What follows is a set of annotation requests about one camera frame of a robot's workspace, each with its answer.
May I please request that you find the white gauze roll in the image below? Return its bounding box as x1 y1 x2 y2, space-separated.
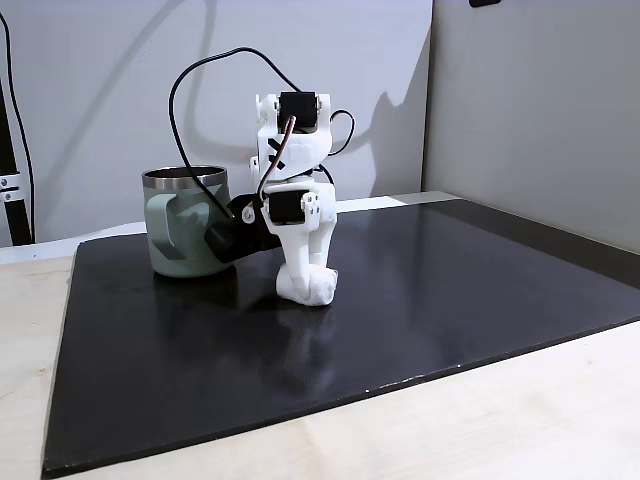
274 264 340 308

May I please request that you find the green mug steel rim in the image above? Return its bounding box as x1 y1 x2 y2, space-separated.
141 165 237 280

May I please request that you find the black table mat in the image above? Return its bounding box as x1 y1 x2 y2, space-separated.
40 197 640 477

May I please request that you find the black stand pole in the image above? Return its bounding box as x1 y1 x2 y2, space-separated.
0 74 34 247

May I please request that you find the thin servo cable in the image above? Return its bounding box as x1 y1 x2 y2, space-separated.
256 115 298 200

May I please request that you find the black camera box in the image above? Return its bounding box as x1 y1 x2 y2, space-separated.
204 191 282 265

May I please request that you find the long black cable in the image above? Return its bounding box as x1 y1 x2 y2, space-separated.
168 46 303 220

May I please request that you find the black cable by stand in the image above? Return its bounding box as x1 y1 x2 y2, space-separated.
0 9 38 242

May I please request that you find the silver stand bracket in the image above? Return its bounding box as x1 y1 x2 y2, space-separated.
0 173 23 202

